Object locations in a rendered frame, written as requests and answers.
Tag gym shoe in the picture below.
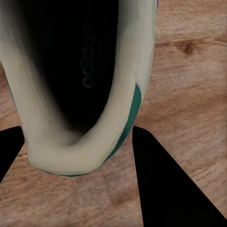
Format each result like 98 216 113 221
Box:
0 0 158 177

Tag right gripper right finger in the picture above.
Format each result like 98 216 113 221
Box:
132 126 227 227

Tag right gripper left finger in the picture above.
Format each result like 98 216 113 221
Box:
0 126 25 182

